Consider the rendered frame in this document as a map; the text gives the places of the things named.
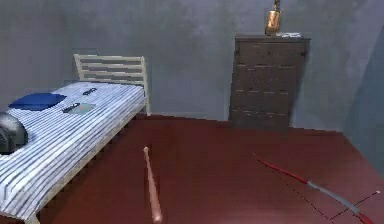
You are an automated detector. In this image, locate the dark brown chest of drawers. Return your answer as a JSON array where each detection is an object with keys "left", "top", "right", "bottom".
[{"left": 228, "top": 34, "right": 312, "bottom": 132}]

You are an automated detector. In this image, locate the pale grey flat book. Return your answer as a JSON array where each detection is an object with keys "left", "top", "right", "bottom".
[{"left": 69, "top": 102, "right": 97, "bottom": 116}]

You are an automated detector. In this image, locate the golden brown vase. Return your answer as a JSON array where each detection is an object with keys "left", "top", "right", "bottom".
[{"left": 264, "top": 0, "right": 282, "bottom": 37}]

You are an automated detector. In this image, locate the white flat object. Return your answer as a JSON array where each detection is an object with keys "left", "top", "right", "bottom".
[{"left": 275, "top": 31, "right": 303, "bottom": 38}]

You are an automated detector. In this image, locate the cream bed with striped cover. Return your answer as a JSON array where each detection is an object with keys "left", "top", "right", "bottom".
[{"left": 0, "top": 53, "right": 151, "bottom": 224}]

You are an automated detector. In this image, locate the blue pillow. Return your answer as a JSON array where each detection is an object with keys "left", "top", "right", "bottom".
[{"left": 8, "top": 92, "right": 68, "bottom": 112}]

